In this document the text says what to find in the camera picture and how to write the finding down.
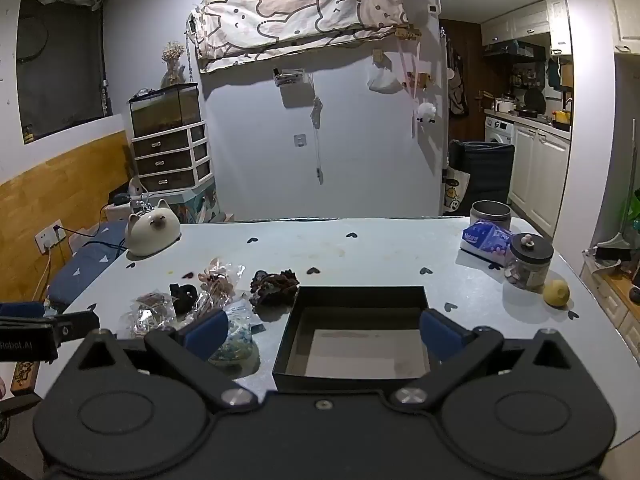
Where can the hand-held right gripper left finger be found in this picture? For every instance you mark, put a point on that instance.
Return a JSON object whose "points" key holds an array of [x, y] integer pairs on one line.
{"points": [[204, 334]]}

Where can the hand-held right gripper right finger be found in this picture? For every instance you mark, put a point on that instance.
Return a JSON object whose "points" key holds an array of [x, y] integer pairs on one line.
{"points": [[441, 334]]}

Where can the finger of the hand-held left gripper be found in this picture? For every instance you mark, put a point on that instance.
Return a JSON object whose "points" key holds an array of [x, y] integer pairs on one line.
{"points": [[75, 324], [20, 309]]}

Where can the black scrunchie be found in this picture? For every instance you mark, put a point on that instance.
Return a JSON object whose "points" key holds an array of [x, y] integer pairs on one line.
{"points": [[182, 297]]}

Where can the clear packet of small hair bands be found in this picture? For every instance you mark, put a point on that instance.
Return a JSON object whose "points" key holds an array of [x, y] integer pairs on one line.
{"points": [[147, 312]]}

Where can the peach satin bow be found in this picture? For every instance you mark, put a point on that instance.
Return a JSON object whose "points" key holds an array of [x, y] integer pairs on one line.
{"points": [[217, 270]]}

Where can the black square box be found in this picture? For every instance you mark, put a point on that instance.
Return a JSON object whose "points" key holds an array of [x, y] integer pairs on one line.
{"points": [[355, 345]]}

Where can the small wooden block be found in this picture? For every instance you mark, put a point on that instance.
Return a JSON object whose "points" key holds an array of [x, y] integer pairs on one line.
{"points": [[24, 376]]}

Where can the blue tissue pack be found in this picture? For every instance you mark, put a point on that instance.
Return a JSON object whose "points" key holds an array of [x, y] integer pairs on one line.
{"points": [[485, 242]]}

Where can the glass jar with black lid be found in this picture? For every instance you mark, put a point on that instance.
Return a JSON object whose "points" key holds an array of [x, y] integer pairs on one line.
{"points": [[530, 262]]}

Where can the cream ceramic cat figure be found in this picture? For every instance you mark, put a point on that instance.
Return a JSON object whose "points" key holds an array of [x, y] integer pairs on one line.
{"points": [[150, 232]]}

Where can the yellow lemon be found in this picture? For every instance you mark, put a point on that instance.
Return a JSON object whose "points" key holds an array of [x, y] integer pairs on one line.
{"points": [[556, 294]]}

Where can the grey tin can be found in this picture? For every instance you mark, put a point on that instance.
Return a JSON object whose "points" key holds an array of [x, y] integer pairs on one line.
{"points": [[490, 215]]}

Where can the silver metal ornament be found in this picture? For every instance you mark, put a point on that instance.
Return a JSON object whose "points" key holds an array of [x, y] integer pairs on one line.
{"points": [[142, 205]]}

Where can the printed tote bag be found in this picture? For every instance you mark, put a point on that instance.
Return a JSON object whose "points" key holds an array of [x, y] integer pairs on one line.
{"points": [[455, 190]]}

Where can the black bin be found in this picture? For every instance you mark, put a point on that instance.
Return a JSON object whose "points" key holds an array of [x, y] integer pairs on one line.
{"points": [[482, 170]]}

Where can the dark wooden drawer unit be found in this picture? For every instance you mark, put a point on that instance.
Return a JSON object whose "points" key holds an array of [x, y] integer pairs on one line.
{"points": [[170, 157]]}

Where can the white kitchen base cabinet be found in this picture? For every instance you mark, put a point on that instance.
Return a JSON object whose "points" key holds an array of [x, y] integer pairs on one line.
{"points": [[540, 170]]}

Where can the white washing machine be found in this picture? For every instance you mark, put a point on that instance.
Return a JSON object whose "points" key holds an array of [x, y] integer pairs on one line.
{"points": [[499, 131]]}

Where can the white sheep plush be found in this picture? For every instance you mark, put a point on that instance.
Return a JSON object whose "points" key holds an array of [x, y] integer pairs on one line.
{"points": [[426, 112]]}

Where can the green plant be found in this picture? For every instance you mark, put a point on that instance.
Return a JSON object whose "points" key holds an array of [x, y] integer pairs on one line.
{"points": [[631, 210]]}

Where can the glass fish tank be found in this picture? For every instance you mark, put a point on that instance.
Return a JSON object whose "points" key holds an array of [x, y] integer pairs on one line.
{"points": [[162, 110]]}

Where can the dark window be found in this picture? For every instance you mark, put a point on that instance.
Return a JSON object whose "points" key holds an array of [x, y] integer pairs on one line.
{"points": [[60, 65]]}

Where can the white hanging bag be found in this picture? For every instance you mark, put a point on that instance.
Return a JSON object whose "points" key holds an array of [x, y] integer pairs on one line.
{"points": [[384, 80]]}

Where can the dried flower bouquet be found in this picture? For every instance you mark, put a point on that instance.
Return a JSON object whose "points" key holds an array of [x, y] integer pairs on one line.
{"points": [[173, 62]]}

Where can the range hood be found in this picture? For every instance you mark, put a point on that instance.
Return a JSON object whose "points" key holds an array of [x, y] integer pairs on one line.
{"points": [[515, 49]]}

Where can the printed blanket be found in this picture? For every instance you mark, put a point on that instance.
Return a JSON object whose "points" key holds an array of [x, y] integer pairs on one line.
{"points": [[300, 10]]}

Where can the white wall socket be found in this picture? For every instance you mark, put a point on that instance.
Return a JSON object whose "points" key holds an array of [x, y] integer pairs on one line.
{"points": [[49, 236]]}

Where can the white wall switch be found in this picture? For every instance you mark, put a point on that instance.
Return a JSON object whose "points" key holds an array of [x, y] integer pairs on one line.
{"points": [[300, 140]]}

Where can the clear acrylic wall holder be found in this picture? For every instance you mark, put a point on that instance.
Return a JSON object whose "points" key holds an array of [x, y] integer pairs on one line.
{"points": [[289, 77]]}

